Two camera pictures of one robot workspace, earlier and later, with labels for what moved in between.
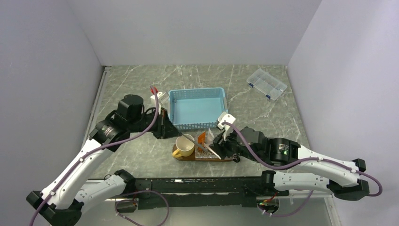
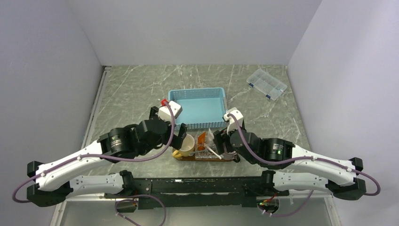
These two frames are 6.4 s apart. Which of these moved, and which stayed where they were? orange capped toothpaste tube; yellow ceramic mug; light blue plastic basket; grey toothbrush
Moved: grey toothbrush
Stayed: yellow ceramic mug; light blue plastic basket; orange capped toothpaste tube
